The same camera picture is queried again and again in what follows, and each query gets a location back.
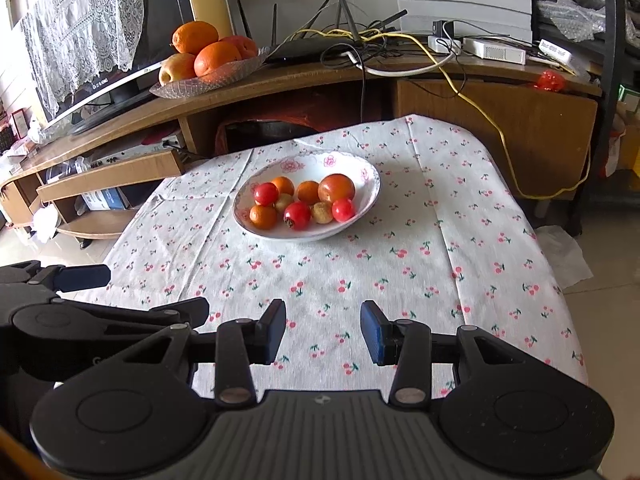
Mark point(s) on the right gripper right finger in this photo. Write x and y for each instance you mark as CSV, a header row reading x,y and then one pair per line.
x,y
404,344

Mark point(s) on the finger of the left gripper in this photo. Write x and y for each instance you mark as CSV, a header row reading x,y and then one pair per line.
x,y
192,311
57,278

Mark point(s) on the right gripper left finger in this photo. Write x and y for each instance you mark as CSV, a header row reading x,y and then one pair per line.
x,y
241,343

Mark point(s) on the small mandarin orange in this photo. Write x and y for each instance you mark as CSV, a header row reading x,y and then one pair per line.
x,y
307,192
263,217

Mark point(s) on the red cherry tomato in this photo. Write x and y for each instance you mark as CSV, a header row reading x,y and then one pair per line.
x,y
266,194
297,216
343,210

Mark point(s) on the tan longan fruit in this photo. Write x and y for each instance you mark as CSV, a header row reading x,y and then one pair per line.
x,y
322,213
283,202

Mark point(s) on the oval orange kumquat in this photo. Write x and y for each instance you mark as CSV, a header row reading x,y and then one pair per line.
x,y
284,185

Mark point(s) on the large red tomato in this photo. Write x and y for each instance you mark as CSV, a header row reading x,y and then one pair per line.
x,y
336,187

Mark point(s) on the wooden TV cabinet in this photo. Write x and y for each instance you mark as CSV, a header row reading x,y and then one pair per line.
x,y
540,140

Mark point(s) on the cherry print tablecloth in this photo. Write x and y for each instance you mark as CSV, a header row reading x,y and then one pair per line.
x,y
445,244

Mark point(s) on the white floral porcelain bowl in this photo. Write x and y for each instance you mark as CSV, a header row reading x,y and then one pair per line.
x,y
312,166

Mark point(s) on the glass fruit dish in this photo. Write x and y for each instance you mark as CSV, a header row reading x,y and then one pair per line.
x,y
223,76

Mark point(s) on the yellow red apple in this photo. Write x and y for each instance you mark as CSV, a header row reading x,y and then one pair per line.
x,y
179,66

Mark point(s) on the white lace cloth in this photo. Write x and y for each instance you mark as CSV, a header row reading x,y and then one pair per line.
x,y
72,41

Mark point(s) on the large orange front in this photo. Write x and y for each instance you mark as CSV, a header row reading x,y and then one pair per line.
x,y
214,56

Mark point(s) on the large orange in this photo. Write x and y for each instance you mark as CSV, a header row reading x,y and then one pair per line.
x,y
214,56
194,36

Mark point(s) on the large orange top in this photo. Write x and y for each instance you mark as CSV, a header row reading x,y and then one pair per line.
x,y
194,36

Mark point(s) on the television screen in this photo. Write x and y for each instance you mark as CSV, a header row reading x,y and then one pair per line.
x,y
161,18

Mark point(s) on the orange fruit behind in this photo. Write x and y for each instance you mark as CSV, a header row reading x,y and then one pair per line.
x,y
245,46

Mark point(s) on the red plastic item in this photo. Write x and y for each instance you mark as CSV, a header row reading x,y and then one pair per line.
x,y
550,80

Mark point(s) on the white power strip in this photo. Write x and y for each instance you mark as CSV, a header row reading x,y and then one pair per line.
x,y
483,49

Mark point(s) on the black router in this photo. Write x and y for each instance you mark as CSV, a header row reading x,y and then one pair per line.
x,y
307,44

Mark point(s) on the white adapter box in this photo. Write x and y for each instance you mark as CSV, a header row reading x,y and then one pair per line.
x,y
560,55

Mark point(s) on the black metal shelf rack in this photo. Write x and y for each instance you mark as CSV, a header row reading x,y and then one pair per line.
x,y
595,34

